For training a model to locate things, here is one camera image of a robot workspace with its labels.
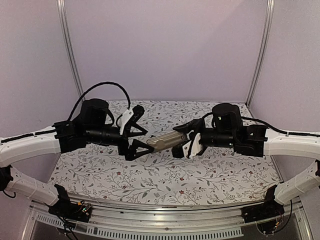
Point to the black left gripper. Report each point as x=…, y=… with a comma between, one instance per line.
x=130, y=153

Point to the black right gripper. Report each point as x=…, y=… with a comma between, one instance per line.
x=194, y=125

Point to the white air conditioner remote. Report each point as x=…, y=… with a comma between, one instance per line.
x=166, y=141

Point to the long white remote control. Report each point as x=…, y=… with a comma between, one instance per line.
x=144, y=158

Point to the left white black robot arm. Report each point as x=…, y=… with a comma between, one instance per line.
x=88, y=127

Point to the floral patterned table mat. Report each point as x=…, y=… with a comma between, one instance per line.
x=219, y=176

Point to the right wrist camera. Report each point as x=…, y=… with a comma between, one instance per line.
x=195, y=147

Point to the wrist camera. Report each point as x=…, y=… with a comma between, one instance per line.
x=129, y=119
x=195, y=147

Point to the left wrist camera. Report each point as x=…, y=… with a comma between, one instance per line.
x=129, y=119

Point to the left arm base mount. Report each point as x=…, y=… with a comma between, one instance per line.
x=65, y=209

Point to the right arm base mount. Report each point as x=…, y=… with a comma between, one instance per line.
x=269, y=208

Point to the left aluminium frame post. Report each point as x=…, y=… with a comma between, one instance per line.
x=62, y=12

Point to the aluminium frame post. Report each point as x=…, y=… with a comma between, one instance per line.
x=62, y=12
x=261, y=53

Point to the right aluminium frame post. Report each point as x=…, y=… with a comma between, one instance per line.
x=261, y=53

